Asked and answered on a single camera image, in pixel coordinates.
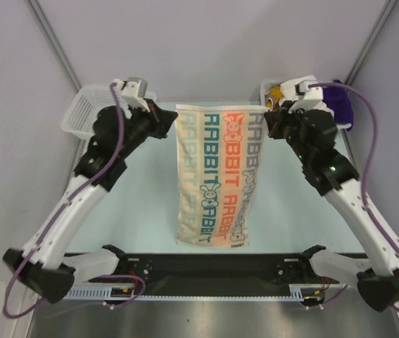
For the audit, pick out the yellow patterned towel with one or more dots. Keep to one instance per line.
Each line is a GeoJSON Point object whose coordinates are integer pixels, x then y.
{"type": "Point", "coordinates": [272, 97]}

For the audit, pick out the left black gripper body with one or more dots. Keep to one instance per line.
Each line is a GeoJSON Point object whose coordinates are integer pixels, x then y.
{"type": "Point", "coordinates": [143, 125]}

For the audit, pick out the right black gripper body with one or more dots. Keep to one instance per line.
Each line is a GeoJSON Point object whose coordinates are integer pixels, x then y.
{"type": "Point", "coordinates": [283, 122]}

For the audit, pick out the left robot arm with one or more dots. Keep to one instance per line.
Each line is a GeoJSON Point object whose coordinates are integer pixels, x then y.
{"type": "Point", "coordinates": [41, 264]}

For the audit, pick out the white basket with towels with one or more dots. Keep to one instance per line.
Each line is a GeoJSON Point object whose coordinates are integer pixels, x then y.
{"type": "Point", "coordinates": [269, 83]}

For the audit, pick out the grey cable duct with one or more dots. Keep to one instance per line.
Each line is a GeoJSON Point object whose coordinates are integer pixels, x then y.
{"type": "Point", "coordinates": [286, 292]}

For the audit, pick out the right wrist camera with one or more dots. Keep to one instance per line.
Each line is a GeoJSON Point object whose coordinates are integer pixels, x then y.
{"type": "Point", "coordinates": [300, 93]}

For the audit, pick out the colourful rabbit print towel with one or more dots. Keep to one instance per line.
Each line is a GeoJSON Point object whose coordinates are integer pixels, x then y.
{"type": "Point", "coordinates": [219, 151]}

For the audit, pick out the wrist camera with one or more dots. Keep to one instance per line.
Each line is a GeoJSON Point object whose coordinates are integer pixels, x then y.
{"type": "Point", "coordinates": [300, 93]}
{"type": "Point", "coordinates": [132, 91]}

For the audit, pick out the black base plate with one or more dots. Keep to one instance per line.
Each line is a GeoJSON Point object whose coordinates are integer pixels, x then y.
{"type": "Point", "coordinates": [214, 270]}

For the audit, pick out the aluminium corner post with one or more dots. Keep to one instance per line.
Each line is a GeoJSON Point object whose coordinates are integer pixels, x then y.
{"type": "Point", "coordinates": [53, 42]}
{"type": "Point", "coordinates": [381, 22]}

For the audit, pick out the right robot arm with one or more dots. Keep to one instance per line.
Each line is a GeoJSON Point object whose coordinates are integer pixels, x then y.
{"type": "Point", "coordinates": [311, 135]}

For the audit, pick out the purple towel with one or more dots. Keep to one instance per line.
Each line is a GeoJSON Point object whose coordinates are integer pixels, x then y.
{"type": "Point", "coordinates": [338, 101]}

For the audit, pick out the empty white plastic basket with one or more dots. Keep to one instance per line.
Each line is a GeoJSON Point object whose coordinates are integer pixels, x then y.
{"type": "Point", "coordinates": [84, 109]}

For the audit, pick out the left aluminium corner post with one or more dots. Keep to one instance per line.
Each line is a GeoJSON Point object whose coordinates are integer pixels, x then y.
{"type": "Point", "coordinates": [53, 42]}

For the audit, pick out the right aluminium corner post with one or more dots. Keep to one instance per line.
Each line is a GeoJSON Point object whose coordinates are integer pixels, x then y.
{"type": "Point", "coordinates": [381, 22]}

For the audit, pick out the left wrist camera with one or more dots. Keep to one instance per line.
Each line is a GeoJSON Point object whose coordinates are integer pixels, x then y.
{"type": "Point", "coordinates": [132, 91]}

